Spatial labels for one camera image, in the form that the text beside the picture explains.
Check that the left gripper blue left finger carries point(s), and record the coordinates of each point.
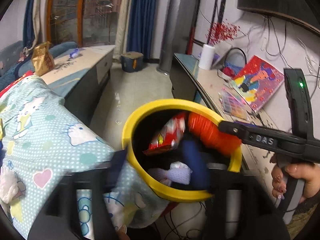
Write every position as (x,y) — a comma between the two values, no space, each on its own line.
(112,173)

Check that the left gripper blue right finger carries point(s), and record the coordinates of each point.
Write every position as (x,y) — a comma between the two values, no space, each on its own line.
(200,176)

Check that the orange plastic net scrap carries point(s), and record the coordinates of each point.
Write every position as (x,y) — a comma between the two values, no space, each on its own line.
(210,135)

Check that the white foam net wrapper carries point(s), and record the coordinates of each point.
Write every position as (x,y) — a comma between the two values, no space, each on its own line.
(177,173)

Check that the red snack wrapper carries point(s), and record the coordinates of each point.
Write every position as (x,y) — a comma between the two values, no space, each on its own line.
(168,138)

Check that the fuzzy olive sleeve forearm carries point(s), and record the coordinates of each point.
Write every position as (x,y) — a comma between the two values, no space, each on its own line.
(302,214)

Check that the yellow rimmed black trash bin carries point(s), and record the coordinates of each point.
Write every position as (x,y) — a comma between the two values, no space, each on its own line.
(139,129)

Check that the right hand with painted nails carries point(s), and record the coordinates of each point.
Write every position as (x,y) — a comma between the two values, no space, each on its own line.
(305,171)

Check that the colourful bead tray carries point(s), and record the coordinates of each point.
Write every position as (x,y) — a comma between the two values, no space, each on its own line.
(233,104)

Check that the tv cabinet with glass top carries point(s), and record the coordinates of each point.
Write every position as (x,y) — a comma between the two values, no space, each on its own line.
(192,83)

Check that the colourful diamond painting canvas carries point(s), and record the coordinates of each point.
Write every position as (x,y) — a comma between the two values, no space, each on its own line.
(257,82)

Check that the Hello Kitty patterned blanket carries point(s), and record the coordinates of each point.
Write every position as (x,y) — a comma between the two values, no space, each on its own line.
(42,140)

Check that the grey coffee table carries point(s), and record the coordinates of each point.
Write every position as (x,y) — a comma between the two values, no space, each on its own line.
(81,81)

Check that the white paper towel roll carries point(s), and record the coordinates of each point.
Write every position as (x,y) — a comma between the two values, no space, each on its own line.
(207,56)

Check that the blue storage box stool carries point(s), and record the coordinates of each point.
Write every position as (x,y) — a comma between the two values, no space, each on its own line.
(132,61)

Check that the silver tower air conditioner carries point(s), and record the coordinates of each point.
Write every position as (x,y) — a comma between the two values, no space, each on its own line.
(176,32)

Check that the blue white crumpled wrapper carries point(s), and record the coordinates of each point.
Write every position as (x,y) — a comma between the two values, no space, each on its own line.
(74,53)

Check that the gold paper snack bag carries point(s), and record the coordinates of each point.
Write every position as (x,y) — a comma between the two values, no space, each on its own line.
(42,59)

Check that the red berry branch decoration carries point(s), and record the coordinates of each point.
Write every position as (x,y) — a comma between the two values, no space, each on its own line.
(220,32)

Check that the blue grey sectional sofa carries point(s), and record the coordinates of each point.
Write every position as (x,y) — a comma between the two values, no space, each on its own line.
(14,64)

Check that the wooden glass sliding door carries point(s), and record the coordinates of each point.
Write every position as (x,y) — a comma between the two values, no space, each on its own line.
(86,22)

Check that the dark blue curtain right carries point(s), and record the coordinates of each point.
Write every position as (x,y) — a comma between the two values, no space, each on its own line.
(141,23)

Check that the dark blue curtain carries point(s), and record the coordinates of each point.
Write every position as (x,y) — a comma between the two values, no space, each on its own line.
(141,23)
(28,30)

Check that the dark blue curtain left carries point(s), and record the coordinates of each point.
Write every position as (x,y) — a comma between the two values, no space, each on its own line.
(28,30)

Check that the wall mounted television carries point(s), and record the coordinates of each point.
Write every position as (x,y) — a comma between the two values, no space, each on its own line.
(304,13)

